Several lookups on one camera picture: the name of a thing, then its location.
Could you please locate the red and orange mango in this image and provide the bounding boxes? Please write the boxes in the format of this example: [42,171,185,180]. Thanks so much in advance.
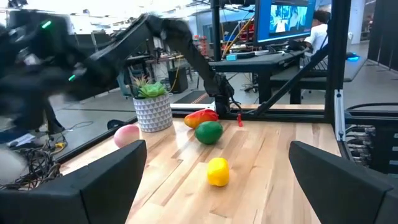
[183,108,220,130]

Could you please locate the succulent in white patterned pot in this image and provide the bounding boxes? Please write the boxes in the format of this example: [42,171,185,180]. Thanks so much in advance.
[131,75,174,133]

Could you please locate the person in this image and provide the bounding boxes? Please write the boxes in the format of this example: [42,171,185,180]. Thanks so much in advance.
[303,9,332,55]

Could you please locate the black cap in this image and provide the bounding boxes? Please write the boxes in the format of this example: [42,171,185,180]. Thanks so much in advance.
[107,119,127,130]

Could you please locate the silver frame bracket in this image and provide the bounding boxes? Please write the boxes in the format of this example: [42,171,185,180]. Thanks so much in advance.
[334,89,346,142]

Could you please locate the black office desk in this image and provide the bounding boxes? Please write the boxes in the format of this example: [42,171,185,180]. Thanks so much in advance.
[208,49,368,105]

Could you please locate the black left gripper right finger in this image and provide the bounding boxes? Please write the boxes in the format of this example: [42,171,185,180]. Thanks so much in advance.
[289,140,398,224]

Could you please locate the black background box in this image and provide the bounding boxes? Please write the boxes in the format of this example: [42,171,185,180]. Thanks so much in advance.
[167,67,189,94]

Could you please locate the green lime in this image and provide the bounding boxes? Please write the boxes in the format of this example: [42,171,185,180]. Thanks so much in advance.
[195,121,224,145]

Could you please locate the black aluminium table frame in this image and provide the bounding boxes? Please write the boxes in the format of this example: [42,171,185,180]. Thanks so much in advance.
[55,0,398,164]

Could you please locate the blue-screen computer monitor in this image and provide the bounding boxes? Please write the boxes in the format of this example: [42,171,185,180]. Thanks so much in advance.
[254,0,317,47]

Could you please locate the tangled floor cables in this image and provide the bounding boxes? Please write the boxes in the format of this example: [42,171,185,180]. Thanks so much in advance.
[0,139,68,190]

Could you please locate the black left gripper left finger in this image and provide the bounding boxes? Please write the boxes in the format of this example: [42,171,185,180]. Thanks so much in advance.
[0,139,147,224]

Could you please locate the pink peach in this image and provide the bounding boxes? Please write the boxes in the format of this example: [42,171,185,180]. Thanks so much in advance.
[113,124,141,149]

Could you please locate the yellow lemon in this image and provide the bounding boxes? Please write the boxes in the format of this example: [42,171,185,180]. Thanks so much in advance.
[206,157,230,187]

